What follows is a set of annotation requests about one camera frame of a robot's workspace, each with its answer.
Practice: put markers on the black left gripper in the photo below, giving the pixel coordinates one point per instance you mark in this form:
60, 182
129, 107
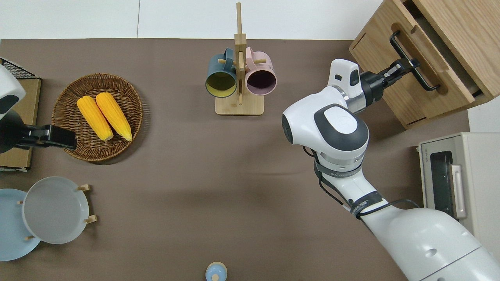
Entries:
37, 136

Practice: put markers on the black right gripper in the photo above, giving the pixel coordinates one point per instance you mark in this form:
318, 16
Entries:
372, 88

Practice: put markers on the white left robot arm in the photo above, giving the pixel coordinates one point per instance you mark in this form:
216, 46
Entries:
9, 89

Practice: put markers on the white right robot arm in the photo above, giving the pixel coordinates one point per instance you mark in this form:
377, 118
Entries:
410, 242

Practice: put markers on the wooden drawer cabinet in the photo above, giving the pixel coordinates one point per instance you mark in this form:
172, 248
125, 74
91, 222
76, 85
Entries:
390, 97

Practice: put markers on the yellow corn cob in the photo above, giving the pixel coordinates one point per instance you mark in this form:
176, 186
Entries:
115, 117
93, 117

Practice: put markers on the round wicker basket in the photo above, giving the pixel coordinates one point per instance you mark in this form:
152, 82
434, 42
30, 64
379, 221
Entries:
70, 101

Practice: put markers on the grey plate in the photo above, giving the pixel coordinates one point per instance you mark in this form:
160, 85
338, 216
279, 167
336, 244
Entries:
54, 210

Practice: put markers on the wooden plate rack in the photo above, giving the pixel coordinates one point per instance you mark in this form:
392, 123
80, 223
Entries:
90, 219

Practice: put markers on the light blue plate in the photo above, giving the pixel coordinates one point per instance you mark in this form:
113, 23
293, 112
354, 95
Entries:
11, 230

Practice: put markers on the white toaster oven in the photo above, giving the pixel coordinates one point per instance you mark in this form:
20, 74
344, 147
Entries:
480, 175

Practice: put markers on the brown table mat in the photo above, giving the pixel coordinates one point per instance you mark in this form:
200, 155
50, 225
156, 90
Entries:
195, 175

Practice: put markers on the pink mug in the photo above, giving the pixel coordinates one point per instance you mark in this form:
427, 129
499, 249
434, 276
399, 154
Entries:
263, 64

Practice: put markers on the wooden mug tree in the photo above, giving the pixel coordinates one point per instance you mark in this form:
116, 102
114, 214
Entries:
239, 107

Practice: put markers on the dark teal mug yellow inside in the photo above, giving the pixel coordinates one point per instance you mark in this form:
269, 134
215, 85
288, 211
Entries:
218, 66

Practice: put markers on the small blue dome wooden base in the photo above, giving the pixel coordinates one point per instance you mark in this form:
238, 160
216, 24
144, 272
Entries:
216, 272

